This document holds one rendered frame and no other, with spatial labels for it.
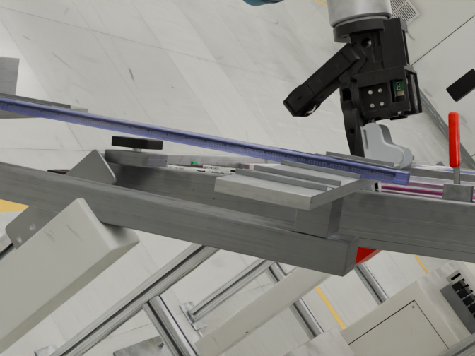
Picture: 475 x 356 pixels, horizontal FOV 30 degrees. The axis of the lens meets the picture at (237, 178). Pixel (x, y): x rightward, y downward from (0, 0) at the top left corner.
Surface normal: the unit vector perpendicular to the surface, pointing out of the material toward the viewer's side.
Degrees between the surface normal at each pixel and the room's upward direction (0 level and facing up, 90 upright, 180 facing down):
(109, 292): 0
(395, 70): 90
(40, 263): 90
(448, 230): 90
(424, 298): 90
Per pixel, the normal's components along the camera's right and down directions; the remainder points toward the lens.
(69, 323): 0.74, -0.59
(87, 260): -0.35, 0.07
